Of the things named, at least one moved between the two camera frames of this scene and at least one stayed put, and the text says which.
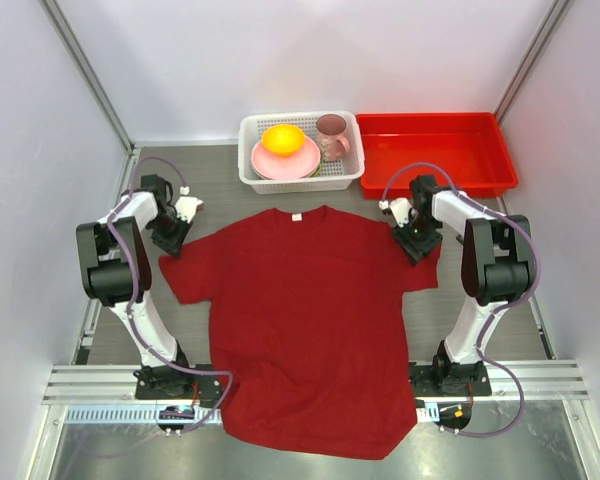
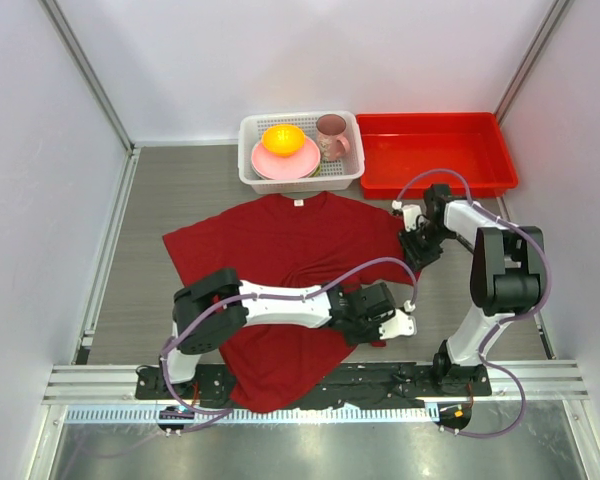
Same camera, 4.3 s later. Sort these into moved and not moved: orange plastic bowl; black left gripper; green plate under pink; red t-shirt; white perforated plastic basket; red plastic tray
Moved: red t-shirt; black left gripper
Not moved: green plate under pink; white perforated plastic basket; orange plastic bowl; red plastic tray
